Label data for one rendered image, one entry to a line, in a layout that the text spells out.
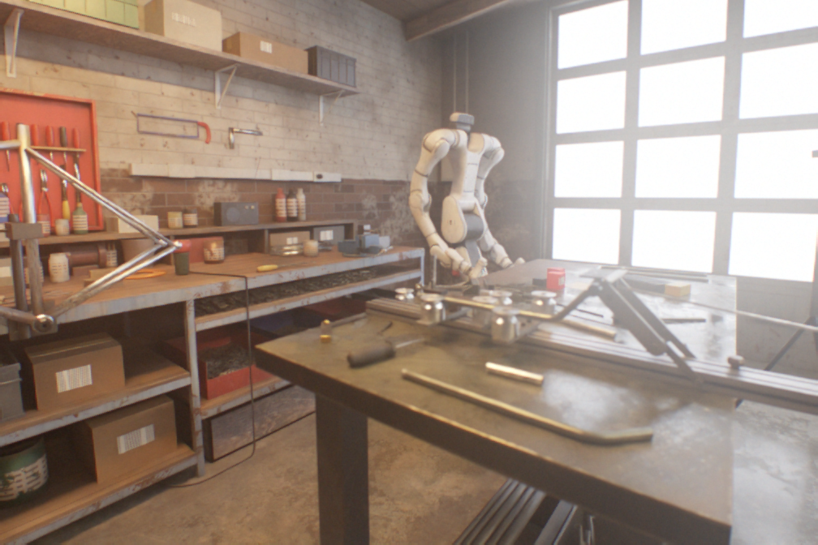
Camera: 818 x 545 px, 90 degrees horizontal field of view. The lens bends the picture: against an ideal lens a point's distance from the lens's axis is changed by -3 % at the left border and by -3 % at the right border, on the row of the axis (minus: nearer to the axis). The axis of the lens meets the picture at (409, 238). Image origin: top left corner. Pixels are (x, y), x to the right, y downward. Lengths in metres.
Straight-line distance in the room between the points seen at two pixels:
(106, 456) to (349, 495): 1.22
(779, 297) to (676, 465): 3.32
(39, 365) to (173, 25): 1.63
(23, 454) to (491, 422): 1.74
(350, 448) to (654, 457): 0.60
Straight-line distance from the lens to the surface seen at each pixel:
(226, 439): 2.26
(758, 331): 3.93
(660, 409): 0.73
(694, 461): 0.62
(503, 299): 0.93
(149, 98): 2.72
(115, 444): 2.06
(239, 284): 1.99
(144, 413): 2.06
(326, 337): 0.90
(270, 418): 2.36
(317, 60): 3.02
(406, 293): 1.13
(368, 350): 0.78
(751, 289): 3.86
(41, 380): 1.90
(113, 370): 1.94
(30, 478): 2.11
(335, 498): 1.05
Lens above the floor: 1.18
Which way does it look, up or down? 6 degrees down
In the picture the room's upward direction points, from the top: straight up
